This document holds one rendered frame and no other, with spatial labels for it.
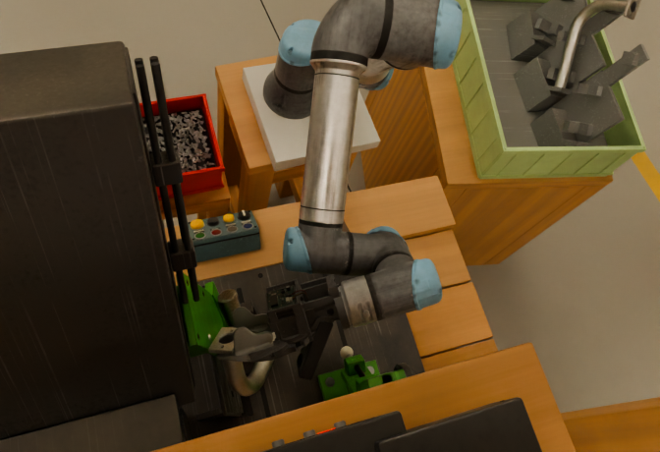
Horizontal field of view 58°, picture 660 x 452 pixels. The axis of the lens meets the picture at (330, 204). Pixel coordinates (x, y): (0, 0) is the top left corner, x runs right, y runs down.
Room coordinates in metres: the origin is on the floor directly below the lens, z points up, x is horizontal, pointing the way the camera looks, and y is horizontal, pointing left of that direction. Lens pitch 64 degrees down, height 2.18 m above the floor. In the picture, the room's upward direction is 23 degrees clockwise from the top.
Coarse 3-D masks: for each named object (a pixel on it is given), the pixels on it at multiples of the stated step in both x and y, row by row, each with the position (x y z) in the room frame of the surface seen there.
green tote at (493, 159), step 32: (512, 0) 1.57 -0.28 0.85; (544, 0) 1.62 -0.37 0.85; (480, 64) 1.16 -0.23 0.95; (608, 64) 1.36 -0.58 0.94; (480, 96) 1.10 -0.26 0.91; (480, 128) 1.03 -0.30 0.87; (480, 160) 0.96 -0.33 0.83; (512, 160) 0.95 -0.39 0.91; (544, 160) 1.00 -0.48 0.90; (576, 160) 1.04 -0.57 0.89; (608, 160) 1.09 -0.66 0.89
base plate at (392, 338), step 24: (240, 288) 0.35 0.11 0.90; (264, 288) 0.37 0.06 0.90; (264, 312) 0.32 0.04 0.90; (336, 336) 0.33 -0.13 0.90; (360, 336) 0.35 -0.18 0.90; (384, 336) 0.38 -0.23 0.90; (408, 336) 0.40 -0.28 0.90; (192, 360) 0.17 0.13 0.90; (288, 360) 0.25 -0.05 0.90; (336, 360) 0.29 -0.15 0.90; (384, 360) 0.33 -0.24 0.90; (408, 360) 0.35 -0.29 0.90; (216, 384) 0.14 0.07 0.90; (264, 384) 0.18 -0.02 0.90; (288, 384) 0.20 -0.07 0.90; (312, 384) 0.22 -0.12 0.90; (192, 408) 0.08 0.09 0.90; (216, 408) 0.10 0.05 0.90; (264, 408) 0.14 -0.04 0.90; (288, 408) 0.16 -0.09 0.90; (192, 432) 0.04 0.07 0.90
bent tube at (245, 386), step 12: (216, 336) 0.18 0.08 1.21; (228, 336) 0.18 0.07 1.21; (216, 348) 0.16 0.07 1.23; (228, 348) 0.16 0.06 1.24; (228, 372) 0.13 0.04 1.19; (240, 372) 0.14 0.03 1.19; (252, 372) 0.16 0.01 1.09; (264, 372) 0.17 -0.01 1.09; (240, 384) 0.13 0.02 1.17; (252, 384) 0.14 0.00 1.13
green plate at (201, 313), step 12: (180, 300) 0.20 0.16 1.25; (192, 300) 0.21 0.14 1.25; (204, 300) 0.23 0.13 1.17; (192, 312) 0.18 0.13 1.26; (204, 312) 0.21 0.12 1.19; (216, 312) 0.23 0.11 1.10; (192, 324) 0.17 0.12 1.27; (204, 324) 0.19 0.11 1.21; (216, 324) 0.21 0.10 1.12; (192, 336) 0.15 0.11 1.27; (204, 336) 0.17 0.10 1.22; (192, 348) 0.15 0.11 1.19; (204, 348) 0.15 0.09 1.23
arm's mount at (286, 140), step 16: (272, 64) 0.94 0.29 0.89; (256, 80) 0.87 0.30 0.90; (256, 96) 0.82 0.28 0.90; (256, 112) 0.79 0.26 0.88; (272, 112) 0.80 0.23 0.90; (272, 128) 0.75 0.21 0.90; (288, 128) 0.77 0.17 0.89; (304, 128) 0.79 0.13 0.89; (368, 128) 0.88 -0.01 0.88; (272, 144) 0.71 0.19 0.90; (288, 144) 0.73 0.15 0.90; (304, 144) 0.75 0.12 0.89; (368, 144) 0.83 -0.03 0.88; (272, 160) 0.69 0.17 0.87; (288, 160) 0.69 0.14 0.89; (304, 160) 0.72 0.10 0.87
